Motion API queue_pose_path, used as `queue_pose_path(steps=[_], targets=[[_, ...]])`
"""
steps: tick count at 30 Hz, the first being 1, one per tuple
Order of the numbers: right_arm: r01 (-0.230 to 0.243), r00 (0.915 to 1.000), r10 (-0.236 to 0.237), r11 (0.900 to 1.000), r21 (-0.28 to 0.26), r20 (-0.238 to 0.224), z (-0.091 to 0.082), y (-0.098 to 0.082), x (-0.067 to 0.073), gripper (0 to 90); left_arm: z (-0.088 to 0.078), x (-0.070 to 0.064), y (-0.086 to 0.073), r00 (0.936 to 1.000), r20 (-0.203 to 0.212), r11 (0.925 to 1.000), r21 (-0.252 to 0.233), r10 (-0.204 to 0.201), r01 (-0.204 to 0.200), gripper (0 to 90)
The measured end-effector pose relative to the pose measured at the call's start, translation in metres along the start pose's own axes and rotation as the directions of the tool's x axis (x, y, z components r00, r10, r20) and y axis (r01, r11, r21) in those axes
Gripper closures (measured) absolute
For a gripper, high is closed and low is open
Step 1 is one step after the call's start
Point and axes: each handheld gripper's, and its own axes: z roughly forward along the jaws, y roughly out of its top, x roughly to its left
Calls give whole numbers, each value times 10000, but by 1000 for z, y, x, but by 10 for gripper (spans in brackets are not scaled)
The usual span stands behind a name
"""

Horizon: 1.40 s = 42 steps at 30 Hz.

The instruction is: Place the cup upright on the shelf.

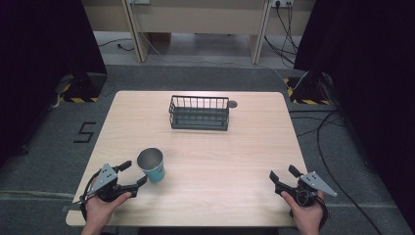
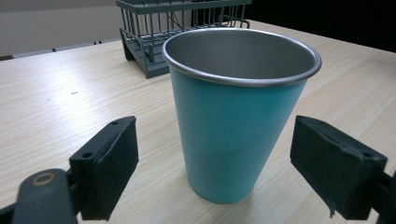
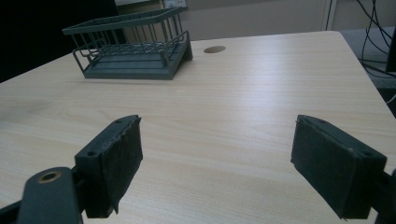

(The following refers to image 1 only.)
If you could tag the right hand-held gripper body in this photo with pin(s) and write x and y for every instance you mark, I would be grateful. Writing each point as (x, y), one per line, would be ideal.
(308, 189)

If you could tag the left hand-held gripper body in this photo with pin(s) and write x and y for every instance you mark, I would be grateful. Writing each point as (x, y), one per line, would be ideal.
(105, 178)

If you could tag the teal metal cup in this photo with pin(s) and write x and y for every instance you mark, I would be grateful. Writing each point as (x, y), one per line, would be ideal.
(151, 164)

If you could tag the person's right hand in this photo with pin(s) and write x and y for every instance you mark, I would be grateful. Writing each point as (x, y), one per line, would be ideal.
(305, 213)

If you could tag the person's left hand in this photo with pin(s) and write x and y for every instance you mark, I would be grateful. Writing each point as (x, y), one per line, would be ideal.
(101, 210)

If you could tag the black stand base striped tape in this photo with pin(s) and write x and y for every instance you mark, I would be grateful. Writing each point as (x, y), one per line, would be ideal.
(308, 93)
(85, 88)

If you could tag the round grey table grommet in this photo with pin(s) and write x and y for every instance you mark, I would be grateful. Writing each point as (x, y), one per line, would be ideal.
(232, 104)

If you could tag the black curtain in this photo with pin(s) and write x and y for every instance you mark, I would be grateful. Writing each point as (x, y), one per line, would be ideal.
(372, 81)
(39, 65)

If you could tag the beige wooden desk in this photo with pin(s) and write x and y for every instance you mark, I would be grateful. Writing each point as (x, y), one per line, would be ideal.
(199, 16)

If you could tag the white wall socket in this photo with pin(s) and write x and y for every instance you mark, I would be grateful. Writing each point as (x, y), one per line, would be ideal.
(282, 3)

